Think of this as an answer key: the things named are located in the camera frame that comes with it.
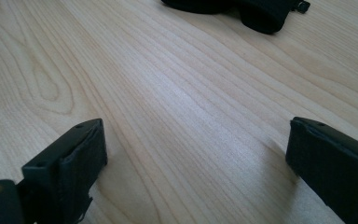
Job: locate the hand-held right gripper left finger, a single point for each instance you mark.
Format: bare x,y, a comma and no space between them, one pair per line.
62,174

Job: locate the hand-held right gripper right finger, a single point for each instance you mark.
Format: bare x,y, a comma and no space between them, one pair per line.
335,161

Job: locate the black glove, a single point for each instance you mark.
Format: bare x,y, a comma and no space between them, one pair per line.
261,15

